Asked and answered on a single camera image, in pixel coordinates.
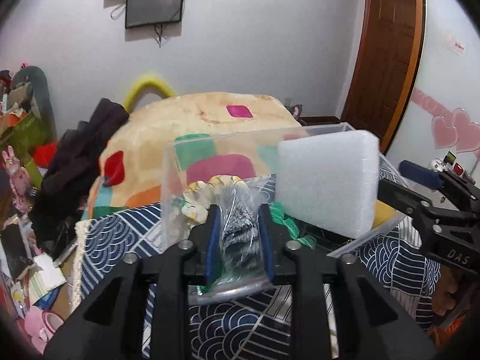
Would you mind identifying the pink rabbit doll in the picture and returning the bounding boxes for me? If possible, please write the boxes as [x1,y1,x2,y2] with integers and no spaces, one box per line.
[1,145,32,215]

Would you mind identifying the pink plush toy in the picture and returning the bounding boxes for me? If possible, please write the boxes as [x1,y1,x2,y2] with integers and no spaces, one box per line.
[24,306,64,353]

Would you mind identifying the white wardrobe sliding door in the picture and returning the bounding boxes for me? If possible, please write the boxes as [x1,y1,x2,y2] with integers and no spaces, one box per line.
[386,0,479,180]

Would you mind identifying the white foam block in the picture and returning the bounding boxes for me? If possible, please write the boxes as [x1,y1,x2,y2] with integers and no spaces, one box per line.
[275,130,380,239]

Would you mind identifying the green storage box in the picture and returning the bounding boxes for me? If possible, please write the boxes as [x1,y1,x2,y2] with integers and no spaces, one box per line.
[0,111,50,189]

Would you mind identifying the brown wooden door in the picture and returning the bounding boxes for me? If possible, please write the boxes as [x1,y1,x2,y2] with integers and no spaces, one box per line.
[342,0,425,154]

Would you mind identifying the small wall monitor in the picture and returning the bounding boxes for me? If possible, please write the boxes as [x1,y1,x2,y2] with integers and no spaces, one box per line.
[125,0,184,29]

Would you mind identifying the beige colourful patch blanket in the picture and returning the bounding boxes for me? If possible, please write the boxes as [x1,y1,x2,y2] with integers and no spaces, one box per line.
[84,92,300,219]

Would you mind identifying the yellow curved foam tube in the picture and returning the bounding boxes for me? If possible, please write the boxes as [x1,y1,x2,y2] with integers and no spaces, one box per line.
[123,75,176,114]

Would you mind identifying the green knitted sock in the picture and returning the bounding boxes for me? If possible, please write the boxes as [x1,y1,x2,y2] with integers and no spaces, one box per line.
[269,202,317,250]

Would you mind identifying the grey green chair back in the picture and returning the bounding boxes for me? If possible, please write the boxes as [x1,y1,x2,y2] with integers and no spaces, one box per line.
[12,65,57,141]

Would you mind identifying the floral yellow cloth pouch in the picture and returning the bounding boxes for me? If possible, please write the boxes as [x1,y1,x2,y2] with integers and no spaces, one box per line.
[181,175,262,224]

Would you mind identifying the clear acrylic box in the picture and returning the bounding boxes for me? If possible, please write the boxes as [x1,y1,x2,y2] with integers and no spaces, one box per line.
[161,124,407,257]

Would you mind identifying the blue white patterned tablecloth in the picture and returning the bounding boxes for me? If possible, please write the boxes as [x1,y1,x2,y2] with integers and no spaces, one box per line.
[72,202,440,359]

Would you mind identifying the grey sock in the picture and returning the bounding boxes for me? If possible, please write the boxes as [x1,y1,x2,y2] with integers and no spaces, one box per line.
[189,184,272,306]

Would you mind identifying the dark clothes pile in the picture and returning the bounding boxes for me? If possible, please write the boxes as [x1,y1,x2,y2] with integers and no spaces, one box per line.
[28,98,128,260]

